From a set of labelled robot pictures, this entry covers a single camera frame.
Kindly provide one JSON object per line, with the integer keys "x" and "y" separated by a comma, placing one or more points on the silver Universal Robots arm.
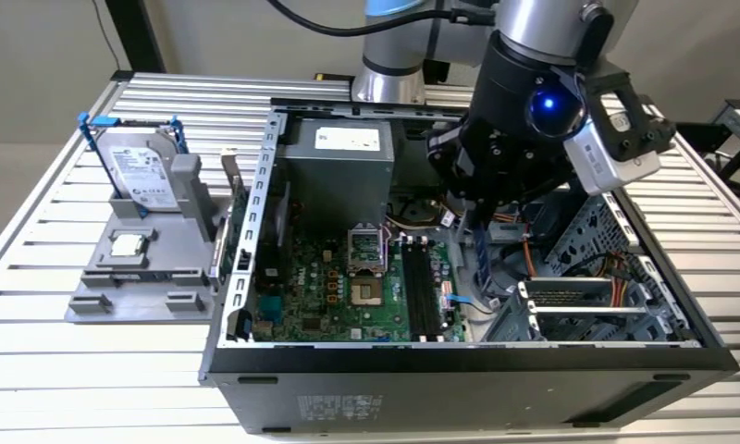
{"x": 531, "y": 18}

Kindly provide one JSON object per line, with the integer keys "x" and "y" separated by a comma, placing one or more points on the black RAM slot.
{"x": 434, "y": 287}
{"x": 427, "y": 287}
{"x": 411, "y": 287}
{"x": 418, "y": 287}

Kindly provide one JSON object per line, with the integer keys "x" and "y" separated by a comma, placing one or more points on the black CPU cooler fan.
{"x": 416, "y": 213}

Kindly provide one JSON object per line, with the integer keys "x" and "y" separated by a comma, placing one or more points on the grey power supply unit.
{"x": 333, "y": 185}

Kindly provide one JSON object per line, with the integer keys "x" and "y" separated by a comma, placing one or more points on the socket locking lever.
{"x": 385, "y": 252}

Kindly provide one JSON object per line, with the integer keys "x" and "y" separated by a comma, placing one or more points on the yellow black marker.
{"x": 329, "y": 77}

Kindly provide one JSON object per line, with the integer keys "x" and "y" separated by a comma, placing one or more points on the grey metal disk bay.
{"x": 567, "y": 311}

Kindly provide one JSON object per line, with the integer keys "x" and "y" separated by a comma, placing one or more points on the CPU socket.
{"x": 367, "y": 292}

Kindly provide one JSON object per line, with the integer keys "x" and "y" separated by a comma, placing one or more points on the black case fan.
{"x": 284, "y": 217}

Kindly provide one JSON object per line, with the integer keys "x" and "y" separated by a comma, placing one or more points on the green Dell motherboard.
{"x": 320, "y": 319}

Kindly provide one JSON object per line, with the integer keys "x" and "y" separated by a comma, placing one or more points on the black PC case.
{"x": 468, "y": 398}

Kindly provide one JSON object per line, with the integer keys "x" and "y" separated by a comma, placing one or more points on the hard disk in blue carrier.
{"x": 136, "y": 171}

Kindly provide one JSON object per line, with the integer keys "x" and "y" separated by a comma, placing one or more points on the silver CPU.
{"x": 125, "y": 246}

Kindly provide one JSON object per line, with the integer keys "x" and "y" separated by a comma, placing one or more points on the grey parts rack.
{"x": 139, "y": 292}

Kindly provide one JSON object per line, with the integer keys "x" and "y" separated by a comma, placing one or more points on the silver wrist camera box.
{"x": 598, "y": 166}

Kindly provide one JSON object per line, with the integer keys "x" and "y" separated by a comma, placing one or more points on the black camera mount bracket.
{"x": 647, "y": 134}

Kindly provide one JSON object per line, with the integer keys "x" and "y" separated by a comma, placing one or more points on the graphics card with metal bracket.
{"x": 237, "y": 208}

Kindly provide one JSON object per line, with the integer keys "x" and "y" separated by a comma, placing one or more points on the black metal post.
{"x": 141, "y": 37}

